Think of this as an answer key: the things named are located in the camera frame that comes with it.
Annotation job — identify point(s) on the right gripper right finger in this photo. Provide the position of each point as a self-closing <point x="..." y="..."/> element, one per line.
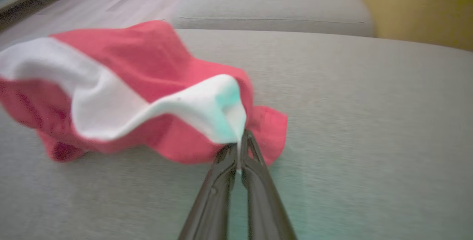
<point x="264" y="206"/>

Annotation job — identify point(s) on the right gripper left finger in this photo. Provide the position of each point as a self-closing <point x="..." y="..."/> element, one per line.
<point x="214" y="203"/>

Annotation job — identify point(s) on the red basketball jersey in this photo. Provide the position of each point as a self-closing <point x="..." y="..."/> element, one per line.
<point x="129" y="55"/>

